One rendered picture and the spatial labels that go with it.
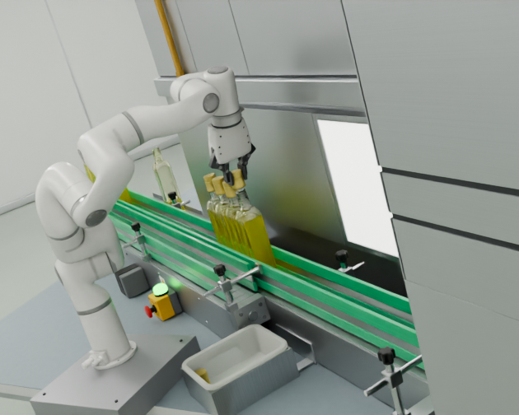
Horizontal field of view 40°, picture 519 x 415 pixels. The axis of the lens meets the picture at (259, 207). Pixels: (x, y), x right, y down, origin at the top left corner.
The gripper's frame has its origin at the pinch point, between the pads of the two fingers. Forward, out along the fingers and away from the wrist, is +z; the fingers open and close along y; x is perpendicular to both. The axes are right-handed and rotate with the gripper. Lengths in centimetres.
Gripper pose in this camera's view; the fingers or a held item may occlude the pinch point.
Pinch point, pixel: (235, 174)
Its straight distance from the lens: 184.7
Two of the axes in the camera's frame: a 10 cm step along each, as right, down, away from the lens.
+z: 1.3, 8.4, 5.3
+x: 5.5, 3.9, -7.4
